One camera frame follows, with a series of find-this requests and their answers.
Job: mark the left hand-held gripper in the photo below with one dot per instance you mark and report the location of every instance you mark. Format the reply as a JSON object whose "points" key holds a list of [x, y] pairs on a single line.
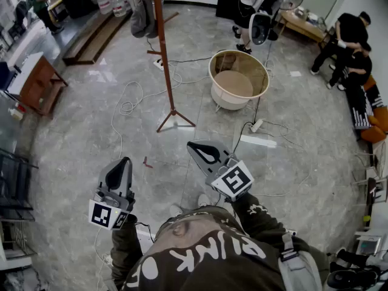
{"points": [[109, 212]]}

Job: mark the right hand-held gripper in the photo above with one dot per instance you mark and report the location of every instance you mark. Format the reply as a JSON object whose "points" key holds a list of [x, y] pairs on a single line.
{"points": [[233, 180]]}

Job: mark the brown wooden coat stand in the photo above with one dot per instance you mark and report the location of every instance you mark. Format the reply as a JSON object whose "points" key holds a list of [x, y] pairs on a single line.
{"points": [[165, 56]]}

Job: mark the grey bag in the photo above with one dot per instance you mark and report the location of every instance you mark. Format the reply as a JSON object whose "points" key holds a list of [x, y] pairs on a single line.
{"points": [[142, 20]]}

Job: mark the person's right forearm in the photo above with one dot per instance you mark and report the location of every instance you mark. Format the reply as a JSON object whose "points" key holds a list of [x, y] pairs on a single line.
{"points": [[257, 217]]}

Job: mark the person's left forearm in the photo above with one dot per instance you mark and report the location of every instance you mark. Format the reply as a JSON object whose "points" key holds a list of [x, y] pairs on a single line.
{"points": [[125, 247]]}

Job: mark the grey shoulder bag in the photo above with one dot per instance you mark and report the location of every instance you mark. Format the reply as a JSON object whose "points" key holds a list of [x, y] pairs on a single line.
{"points": [[298, 268]]}

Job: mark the small red floor scrap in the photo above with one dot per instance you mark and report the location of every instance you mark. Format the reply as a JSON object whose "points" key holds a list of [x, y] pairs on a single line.
{"points": [[147, 163]]}

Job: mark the person's white shoe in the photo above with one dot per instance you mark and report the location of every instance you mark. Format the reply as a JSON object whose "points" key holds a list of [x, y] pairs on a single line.
{"points": [[203, 200], [176, 211]]}

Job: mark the white flat board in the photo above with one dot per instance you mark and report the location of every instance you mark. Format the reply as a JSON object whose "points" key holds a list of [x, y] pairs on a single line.
{"points": [[257, 141]]}

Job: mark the white power strip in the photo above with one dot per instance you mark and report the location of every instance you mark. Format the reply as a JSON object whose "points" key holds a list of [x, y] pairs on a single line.
{"points": [[159, 64], [256, 126]]}

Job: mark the round cream laundry basket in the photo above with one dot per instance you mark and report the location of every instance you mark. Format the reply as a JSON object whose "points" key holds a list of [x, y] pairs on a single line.
{"points": [[233, 86]]}

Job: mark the person's olive printed shirt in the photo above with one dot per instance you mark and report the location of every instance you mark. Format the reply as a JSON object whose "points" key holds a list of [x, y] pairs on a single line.
{"points": [[212, 268]]}

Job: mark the white paper sheet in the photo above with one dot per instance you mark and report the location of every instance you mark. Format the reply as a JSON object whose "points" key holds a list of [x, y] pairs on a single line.
{"points": [[295, 74]]}

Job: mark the white plastic bottle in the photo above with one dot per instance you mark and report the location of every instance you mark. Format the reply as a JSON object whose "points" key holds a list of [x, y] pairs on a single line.
{"points": [[15, 114]]}

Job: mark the wooden cabinet with white top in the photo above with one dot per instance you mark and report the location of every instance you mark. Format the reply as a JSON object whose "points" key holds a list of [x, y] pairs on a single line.
{"points": [[39, 83]]}

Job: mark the wooden step platform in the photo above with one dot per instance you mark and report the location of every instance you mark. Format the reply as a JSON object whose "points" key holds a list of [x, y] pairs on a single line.
{"points": [[91, 41]]}

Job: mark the black white striped blanket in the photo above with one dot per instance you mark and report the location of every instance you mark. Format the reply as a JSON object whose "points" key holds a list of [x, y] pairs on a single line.
{"points": [[359, 108]]}

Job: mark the low wooden table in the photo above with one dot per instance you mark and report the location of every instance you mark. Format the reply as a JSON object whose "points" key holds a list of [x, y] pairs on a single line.
{"points": [[303, 27]]}

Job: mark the orange sofa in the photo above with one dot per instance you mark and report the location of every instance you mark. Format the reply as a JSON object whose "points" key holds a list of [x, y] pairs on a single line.
{"points": [[376, 132]]}

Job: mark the yellow ball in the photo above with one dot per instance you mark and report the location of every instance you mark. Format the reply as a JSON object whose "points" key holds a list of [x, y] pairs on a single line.
{"points": [[367, 218]]}

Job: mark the cluster of clear water jugs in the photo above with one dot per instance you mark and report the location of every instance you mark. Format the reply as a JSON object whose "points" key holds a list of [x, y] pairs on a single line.
{"points": [[118, 6]]}

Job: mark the white storage box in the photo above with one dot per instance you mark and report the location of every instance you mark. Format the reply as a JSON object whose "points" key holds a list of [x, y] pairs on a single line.
{"points": [[368, 244]]}

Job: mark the black device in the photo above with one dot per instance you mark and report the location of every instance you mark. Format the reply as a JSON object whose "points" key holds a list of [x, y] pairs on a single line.
{"points": [[351, 279]]}

